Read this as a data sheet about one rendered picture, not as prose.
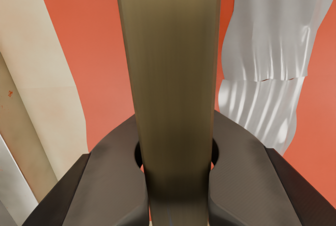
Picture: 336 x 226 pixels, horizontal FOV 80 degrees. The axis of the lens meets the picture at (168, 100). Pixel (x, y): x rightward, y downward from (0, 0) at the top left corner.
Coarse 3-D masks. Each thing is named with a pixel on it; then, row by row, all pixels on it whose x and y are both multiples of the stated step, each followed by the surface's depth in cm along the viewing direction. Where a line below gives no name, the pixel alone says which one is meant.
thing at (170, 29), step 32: (128, 0) 5; (160, 0) 5; (192, 0) 5; (128, 32) 6; (160, 32) 6; (192, 32) 6; (128, 64) 7; (160, 64) 6; (192, 64) 6; (160, 96) 7; (192, 96) 7; (160, 128) 7; (192, 128) 7; (160, 160) 8; (192, 160) 8; (160, 192) 9; (192, 192) 9; (160, 224) 10; (192, 224) 10
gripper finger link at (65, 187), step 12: (84, 156) 9; (72, 168) 9; (84, 168) 8; (60, 180) 8; (72, 180) 8; (60, 192) 7; (72, 192) 7; (48, 204) 7; (60, 204) 7; (36, 216) 7; (48, 216) 7; (60, 216) 7
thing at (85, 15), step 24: (48, 0) 15; (72, 0) 15; (96, 0) 15; (72, 24) 16; (96, 24) 16; (120, 24) 16; (72, 48) 17; (96, 48) 16; (120, 48) 16; (312, 48) 16; (72, 72) 18; (96, 72) 17; (120, 72) 17; (312, 72) 17
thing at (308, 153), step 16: (304, 80) 17; (320, 80) 17; (80, 96) 19; (96, 96) 19; (112, 96) 19; (128, 96) 18; (304, 96) 18; (320, 96) 18; (96, 112) 19; (112, 112) 19; (128, 112) 19; (304, 112) 19; (320, 112) 19; (96, 128) 20; (112, 128) 20; (304, 128) 20; (320, 128) 20; (304, 144) 21; (320, 144) 21; (288, 160) 22; (304, 160) 22; (320, 160) 22; (304, 176) 23; (320, 176) 23; (320, 192) 24
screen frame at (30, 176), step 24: (0, 72) 17; (0, 96) 17; (0, 120) 16; (24, 120) 19; (0, 144) 17; (24, 144) 19; (0, 168) 18; (24, 168) 19; (48, 168) 22; (0, 192) 20; (24, 192) 20; (48, 192) 22; (24, 216) 21
